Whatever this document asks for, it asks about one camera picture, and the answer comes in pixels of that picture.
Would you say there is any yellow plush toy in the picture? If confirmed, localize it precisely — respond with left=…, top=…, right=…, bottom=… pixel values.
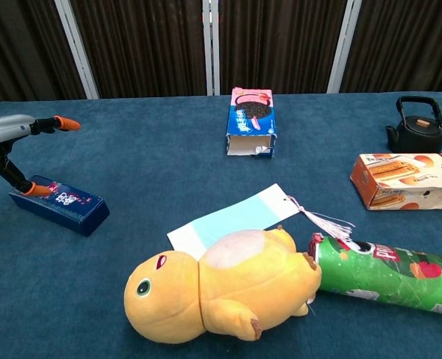
left=123, top=224, right=323, bottom=344

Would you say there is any green Pringles can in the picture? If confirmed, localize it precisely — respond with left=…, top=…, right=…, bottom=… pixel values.
left=307, top=232, right=442, bottom=318

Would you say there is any white box blue lid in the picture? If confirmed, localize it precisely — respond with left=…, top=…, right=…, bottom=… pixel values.
left=8, top=174, right=111, bottom=237

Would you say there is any dark brown curtain panel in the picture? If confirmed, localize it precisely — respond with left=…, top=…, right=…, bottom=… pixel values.
left=218, top=0, right=348, bottom=96
left=340, top=0, right=442, bottom=94
left=69, top=0, right=208, bottom=99
left=0, top=0, right=88, bottom=108

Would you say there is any white double partition post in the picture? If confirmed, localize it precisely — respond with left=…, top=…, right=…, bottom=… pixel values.
left=202, top=0, right=221, bottom=96

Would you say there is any blue Oreo cookie box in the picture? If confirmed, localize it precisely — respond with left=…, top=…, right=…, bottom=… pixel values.
left=225, top=87, right=277, bottom=159

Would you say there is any blue felt table cloth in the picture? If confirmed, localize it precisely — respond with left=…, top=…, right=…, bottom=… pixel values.
left=0, top=91, right=442, bottom=359

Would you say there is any black cast iron teapot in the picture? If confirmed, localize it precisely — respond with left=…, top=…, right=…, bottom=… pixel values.
left=384, top=95, right=442, bottom=154

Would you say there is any white bookmark card with tassel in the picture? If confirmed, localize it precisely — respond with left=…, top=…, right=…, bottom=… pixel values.
left=166, top=182, right=356, bottom=261

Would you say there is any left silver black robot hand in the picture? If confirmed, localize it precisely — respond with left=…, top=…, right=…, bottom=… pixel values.
left=0, top=114, right=82, bottom=198

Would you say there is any orange biscuit box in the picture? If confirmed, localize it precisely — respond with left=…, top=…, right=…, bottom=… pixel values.
left=349, top=152, right=442, bottom=212

